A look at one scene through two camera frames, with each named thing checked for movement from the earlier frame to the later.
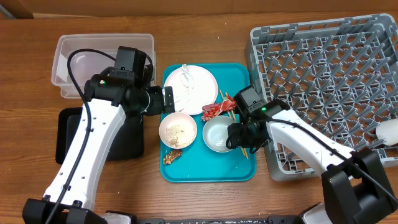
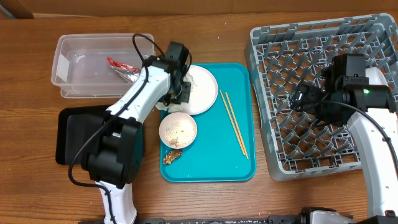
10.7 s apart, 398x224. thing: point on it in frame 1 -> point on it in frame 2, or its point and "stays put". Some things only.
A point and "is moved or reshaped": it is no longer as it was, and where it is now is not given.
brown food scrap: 170,157 stays put
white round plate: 193,86 stays put
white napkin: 187,81 is moved or reshaped
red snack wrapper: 211,110 -> 130,73
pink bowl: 178,130 stays put
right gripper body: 244,134 -> 311,105
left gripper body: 156,102 -> 178,93
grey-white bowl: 215,134 -> 375,76
